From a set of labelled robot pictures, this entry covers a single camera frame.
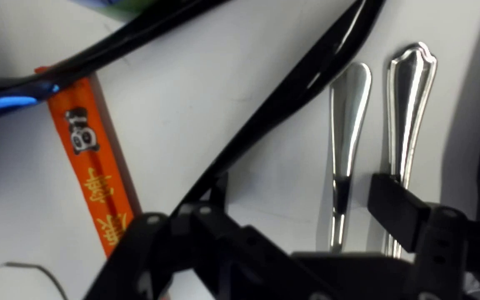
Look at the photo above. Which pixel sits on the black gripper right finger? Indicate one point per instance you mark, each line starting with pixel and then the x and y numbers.
pixel 399 210

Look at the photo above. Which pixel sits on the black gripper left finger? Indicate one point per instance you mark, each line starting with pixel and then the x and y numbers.
pixel 218 193

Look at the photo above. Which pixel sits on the plain silver spoon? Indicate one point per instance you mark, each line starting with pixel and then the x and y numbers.
pixel 351 110

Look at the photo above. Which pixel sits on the ornate silver cutlery piece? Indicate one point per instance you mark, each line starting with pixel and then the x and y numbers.
pixel 413 100

